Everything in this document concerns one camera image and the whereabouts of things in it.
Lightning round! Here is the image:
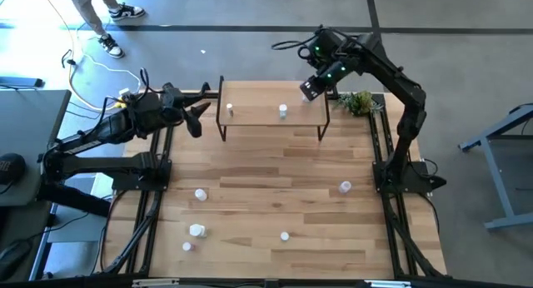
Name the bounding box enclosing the silver metal bracket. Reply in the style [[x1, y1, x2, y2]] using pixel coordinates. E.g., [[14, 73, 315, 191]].
[[364, 279, 412, 288], [132, 278, 180, 288]]

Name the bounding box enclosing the grey floor cabinet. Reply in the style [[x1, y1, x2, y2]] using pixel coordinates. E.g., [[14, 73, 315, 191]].
[[46, 171, 116, 244]]

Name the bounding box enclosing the black aluminium rig frame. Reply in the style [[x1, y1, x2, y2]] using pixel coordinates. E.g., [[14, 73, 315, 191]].
[[97, 90, 449, 281]]

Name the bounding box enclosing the black white sneaker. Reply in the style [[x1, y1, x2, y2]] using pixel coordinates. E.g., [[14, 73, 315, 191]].
[[108, 2, 147, 22], [97, 32, 126, 60]]

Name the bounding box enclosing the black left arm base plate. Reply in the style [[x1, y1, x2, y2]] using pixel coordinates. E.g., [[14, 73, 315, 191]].
[[111, 152, 172, 193]]

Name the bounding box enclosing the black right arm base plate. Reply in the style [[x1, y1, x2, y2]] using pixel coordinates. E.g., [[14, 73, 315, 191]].
[[371, 159, 448, 196]]

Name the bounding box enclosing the green potted plant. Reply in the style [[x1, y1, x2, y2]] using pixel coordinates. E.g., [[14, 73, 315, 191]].
[[336, 90, 384, 117]]

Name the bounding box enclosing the black computer mouse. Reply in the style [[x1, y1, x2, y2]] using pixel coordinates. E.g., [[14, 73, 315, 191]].
[[0, 240, 32, 281]]

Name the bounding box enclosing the black desk leg beam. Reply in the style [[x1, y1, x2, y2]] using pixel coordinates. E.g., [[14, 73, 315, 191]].
[[37, 181, 112, 218]]

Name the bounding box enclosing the dark grey desk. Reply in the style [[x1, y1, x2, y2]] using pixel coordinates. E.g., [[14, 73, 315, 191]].
[[0, 89, 72, 208]]

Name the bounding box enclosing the black flat device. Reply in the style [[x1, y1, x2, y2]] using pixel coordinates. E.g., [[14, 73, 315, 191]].
[[0, 76, 44, 89]]

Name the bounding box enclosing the blue grey table frame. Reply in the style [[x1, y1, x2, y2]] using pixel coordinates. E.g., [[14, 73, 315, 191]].
[[457, 103, 533, 231]]

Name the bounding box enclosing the person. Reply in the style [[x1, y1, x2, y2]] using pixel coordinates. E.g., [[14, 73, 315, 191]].
[[66, 0, 147, 59]]

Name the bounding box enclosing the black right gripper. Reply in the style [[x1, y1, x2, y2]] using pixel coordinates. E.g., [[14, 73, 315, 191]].
[[299, 72, 330, 102]]

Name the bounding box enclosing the white floor cable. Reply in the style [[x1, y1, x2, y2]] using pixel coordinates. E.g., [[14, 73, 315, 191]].
[[37, 0, 142, 112]]

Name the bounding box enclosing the black round speaker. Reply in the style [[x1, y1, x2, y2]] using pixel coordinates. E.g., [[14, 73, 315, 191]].
[[0, 152, 27, 186]]

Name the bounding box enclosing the wooden shelf black metal frame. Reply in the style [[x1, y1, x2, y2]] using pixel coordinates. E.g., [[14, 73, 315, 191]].
[[215, 75, 332, 142]]

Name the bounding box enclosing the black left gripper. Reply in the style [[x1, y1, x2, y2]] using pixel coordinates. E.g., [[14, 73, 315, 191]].
[[160, 82, 212, 138]]

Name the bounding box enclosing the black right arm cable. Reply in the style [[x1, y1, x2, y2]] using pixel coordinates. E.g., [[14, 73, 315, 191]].
[[271, 37, 317, 52]]

